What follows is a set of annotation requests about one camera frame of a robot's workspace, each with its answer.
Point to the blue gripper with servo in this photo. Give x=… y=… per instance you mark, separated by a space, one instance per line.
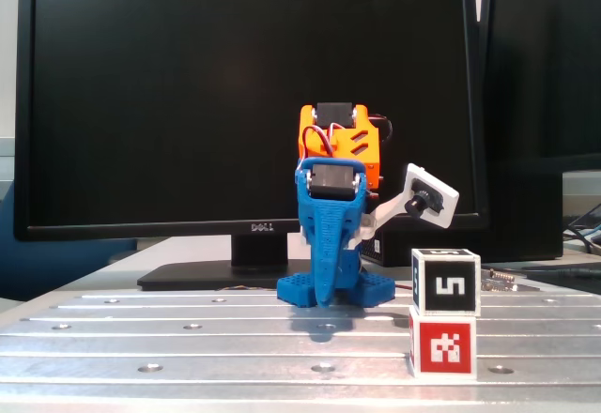
x=331 y=218

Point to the black cube with white marker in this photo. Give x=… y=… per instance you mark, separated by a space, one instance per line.
x=451 y=286

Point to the blue and orange robot arm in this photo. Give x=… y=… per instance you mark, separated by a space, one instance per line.
x=361 y=150

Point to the red cube with white marker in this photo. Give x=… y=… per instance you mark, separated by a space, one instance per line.
x=443 y=345

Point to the slotted aluminium plate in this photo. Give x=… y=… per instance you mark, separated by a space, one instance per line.
x=235 y=352

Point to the small controller circuit board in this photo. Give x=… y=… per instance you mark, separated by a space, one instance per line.
x=497 y=282

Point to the black Dell monitor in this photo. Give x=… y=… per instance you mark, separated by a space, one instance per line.
x=141 y=103

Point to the black monitor without logo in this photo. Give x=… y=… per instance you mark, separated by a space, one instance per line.
x=540 y=56

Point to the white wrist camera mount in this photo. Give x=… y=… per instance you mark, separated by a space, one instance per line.
x=443 y=194

